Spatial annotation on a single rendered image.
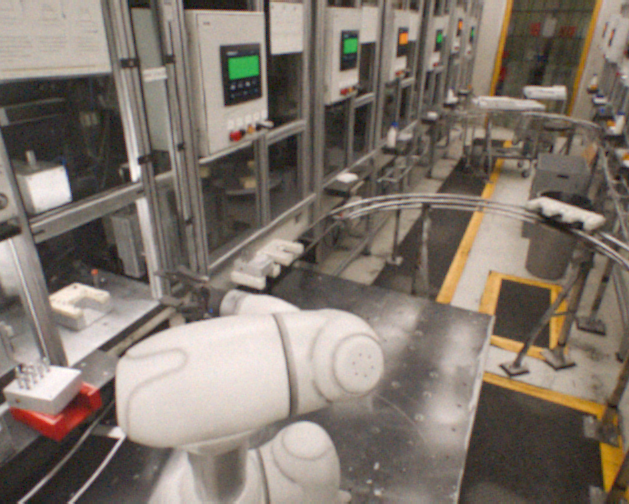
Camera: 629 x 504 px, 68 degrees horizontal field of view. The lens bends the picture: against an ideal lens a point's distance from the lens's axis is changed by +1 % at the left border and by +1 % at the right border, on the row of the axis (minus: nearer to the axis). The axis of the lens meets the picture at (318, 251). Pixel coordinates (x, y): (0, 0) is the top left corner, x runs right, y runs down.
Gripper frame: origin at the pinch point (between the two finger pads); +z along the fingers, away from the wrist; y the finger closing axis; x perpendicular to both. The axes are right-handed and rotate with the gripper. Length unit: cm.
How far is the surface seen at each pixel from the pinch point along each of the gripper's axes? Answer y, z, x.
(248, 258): -18, 8, -52
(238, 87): 44, 18, -67
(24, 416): -18.2, 12.2, 37.5
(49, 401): -11.1, 3.4, 35.9
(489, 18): 68, 23, -826
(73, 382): -11.6, 4.3, 29.1
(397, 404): -44, -61, -31
